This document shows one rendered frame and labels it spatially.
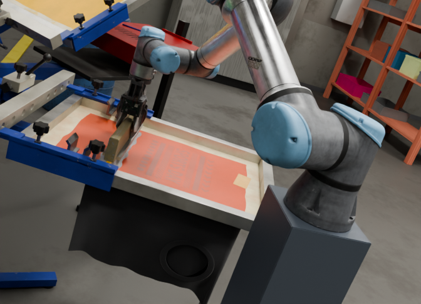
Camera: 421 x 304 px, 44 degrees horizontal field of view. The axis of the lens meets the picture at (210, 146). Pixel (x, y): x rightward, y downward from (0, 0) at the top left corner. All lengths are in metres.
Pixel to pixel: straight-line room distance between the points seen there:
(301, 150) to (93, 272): 1.95
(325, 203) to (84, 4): 1.64
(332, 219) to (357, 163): 0.12
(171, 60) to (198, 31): 5.61
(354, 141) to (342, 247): 0.22
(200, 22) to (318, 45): 2.73
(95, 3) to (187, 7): 4.66
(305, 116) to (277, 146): 0.07
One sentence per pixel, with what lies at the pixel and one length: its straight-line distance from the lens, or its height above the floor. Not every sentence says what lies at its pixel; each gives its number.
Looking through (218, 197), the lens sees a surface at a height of 0.96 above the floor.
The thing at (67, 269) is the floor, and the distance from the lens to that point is 2.72.
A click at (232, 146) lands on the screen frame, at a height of 0.99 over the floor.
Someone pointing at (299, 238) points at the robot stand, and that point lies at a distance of 1.03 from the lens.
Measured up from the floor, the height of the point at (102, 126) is 0.95.
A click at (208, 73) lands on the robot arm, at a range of 1.57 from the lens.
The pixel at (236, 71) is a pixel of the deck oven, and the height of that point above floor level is 0.24.
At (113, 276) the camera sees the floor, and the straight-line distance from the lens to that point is 2.74.
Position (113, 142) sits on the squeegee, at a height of 1.04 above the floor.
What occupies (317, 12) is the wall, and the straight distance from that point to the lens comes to 9.00.
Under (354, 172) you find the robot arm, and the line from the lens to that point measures 1.04.
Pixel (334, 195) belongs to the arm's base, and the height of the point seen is 1.27.
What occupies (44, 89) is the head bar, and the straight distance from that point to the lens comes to 1.81.
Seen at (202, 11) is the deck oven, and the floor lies 0.88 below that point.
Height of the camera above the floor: 1.62
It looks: 20 degrees down
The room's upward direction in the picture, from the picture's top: 19 degrees clockwise
